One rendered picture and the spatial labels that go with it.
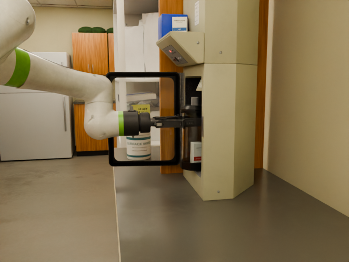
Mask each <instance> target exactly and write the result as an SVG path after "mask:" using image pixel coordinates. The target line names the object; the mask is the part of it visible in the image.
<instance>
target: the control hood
mask: <svg viewBox="0 0 349 262"><path fill-rule="evenodd" d="M204 41H205V33H204V32H182V31H170V32H169V33H167V34H166V35H165V36H163V37H162V38H161V39H159V40H158V41H157V42H156V45H157V46H158V47H159V48H160V49H161V50H162V51H163V49H164V48H165V47H167V46H169V45H172V46H173V47H174V49H175V50H176V51H177V52H178V53H179V54H180V55H181V56H182V57H183V58H184V59H185V60H186V61H187V62H188V63H184V64H179V65H177V64H176V63H175V62H174V61H173V60H172V59H171V58H170V57H169V56H168V55H167V54H166V53H165V52H164V51H163V52H164V53H165V54H166V55H167V56H168V58H169V59H170V60H171V61H172V62H173V63H174V64H175V65H176V66H178V67H186V66H192V65H196V64H202V63H204Z"/></svg>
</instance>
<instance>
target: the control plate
mask: <svg viewBox="0 0 349 262"><path fill-rule="evenodd" d="M172 50H173V51H172ZM163 51H164V52H165V53H166V54H167V55H168V56H169V57H170V58H171V59H172V60H173V59H175V57H176V58H178V57H181V59H178V60H179V62H178V61H174V62H175V63H176V64H177V65H179V64H184V63H188V62H187V61H186V60H185V59H184V58H183V57H182V56H181V55H180V54H179V53H178V52H177V51H176V50H175V49H174V47H173V46H172V45H169V46H167V47H165V48H164V49H163ZM170 51H171V52H170Z"/></svg>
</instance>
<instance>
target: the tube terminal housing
mask: <svg viewBox="0 0 349 262"><path fill-rule="evenodd" d="M197 1H198V0H183V14H184V15H187V21H188V23H187V31H188V32H204V33H205V41H204V63H202V64H196V65H190V66H186V67H183V73H184V105H185V78H202V116H203V117H204V137H202V169H201V178H200V177H199V176H198V175H197V174H196V173H195V172H194V171H188V170H183V176H184V177H185V178H186V180H187V181H188V182H189V183H190V185H191V186H192V187H193V188H194V190H195V191H196V192H197V193H198V195H199V196H200V197H201V199H202V200H203V201H209V200H223V199H233V198H235V197H236V196H238V195H239V194H240V193H242V192H243V191H245V190H246V189H248V188H249V187H251V186H252V185H253V182H254V150H255V133H256V100H257V68H258V66H257V64H258V34H259V1H260V0H199V24H198V25H197V26H195V3H196V2H197Z"/></svg>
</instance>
